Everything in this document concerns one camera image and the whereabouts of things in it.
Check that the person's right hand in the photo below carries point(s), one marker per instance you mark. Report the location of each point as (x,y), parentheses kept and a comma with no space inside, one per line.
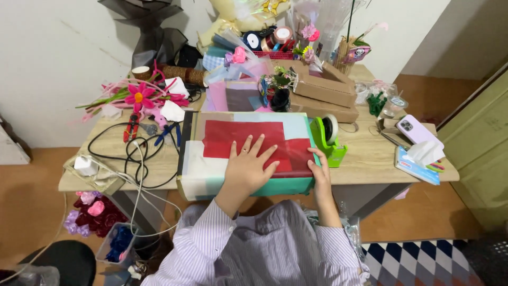
(323,178)

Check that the person's left hand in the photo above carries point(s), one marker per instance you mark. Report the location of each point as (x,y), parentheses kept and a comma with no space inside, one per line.
(246,173)

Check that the red tissue paper sheet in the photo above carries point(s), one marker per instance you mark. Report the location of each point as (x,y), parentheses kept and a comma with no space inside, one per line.
(238,135)

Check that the stack of coloured tissue paper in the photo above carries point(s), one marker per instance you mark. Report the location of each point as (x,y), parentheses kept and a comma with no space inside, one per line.
(198,170)

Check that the green tape dispenser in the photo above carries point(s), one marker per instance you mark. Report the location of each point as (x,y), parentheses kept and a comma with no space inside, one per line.
(327,143)

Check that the wooden table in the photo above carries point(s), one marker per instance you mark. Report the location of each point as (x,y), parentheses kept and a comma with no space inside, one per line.
(369,159)

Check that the long flat cardboard box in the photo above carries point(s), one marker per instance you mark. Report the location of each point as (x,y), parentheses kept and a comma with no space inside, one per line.
(321,109)

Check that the pastel paper sheets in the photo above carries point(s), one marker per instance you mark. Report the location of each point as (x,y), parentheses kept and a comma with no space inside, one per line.
(234,97)

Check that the striped lilac shirt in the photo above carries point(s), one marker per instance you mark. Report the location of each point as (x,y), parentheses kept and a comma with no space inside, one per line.
(270,250)

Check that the black pot with small flowers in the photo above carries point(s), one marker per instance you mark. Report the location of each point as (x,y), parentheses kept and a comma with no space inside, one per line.
(281,99)

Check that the green pipe cleaners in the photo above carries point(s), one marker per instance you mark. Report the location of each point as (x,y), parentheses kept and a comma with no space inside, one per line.
(376,104)

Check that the flat cardboard box with lid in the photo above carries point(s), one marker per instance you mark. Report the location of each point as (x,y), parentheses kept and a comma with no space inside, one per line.
(317,85)

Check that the blue tissue pack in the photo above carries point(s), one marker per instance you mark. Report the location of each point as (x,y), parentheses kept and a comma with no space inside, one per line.
(416,167)

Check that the crumpled white tissue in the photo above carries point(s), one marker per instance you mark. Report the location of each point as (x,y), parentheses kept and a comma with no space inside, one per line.
(177,86)
(173,111)

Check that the clear plastic cup with lid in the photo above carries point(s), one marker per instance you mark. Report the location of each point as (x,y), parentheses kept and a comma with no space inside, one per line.
(395,105)

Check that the pink glue gun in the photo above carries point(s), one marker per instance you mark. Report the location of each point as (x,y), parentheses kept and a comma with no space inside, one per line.
(158,117)

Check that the lilac smartphone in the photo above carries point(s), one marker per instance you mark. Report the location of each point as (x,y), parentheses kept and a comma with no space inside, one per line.
(418,131)

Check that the brown glitter ribbon roll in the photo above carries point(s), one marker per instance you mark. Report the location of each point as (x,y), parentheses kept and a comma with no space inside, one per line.
(184,74)

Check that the bundle of bamboo sticks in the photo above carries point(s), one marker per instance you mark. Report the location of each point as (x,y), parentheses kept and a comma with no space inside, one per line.
(344,55)

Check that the checkered rug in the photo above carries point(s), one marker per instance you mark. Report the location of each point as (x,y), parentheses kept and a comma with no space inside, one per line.
(416,264)

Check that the pink panda ornament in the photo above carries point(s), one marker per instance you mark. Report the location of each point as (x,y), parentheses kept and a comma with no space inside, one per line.
(359,53)

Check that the pink pipe cleaner flower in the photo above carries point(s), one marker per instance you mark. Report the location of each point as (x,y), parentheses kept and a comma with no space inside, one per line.
(139,97)

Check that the red basket of ribbon rolls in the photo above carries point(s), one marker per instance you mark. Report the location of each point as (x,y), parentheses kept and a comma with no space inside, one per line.
(274,43)

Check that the small brown tape roll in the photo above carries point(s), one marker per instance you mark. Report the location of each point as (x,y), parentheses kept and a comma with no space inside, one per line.
(141,72)

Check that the plastic box of blue flowers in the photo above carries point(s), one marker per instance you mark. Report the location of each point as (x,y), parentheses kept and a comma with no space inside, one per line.
(117,244)

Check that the green cabinet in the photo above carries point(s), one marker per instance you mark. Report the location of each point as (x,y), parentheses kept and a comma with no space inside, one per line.
(476,151)

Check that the bouquet of satin roses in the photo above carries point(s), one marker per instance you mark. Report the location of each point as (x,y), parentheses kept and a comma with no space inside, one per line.
(95,214)

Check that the bundle of pink green stems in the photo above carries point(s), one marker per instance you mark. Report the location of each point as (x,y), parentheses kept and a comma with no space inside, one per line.
(107,99)

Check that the cream wrapped bouquet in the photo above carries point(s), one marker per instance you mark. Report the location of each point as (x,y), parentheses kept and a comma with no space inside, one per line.
(234,16)

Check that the clear cellophane rolls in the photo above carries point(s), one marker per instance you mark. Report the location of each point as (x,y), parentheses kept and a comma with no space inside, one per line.
(329,20)

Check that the white power adapter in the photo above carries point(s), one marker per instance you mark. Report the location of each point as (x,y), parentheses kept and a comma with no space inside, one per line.
(86,165)

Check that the black wrapping paper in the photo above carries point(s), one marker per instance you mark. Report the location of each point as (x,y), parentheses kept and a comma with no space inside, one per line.
(154,35)

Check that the black stool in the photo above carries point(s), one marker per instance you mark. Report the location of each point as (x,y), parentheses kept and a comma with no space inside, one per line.
(63,262)

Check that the white board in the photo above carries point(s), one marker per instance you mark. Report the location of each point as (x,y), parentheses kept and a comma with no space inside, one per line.
(12,147)

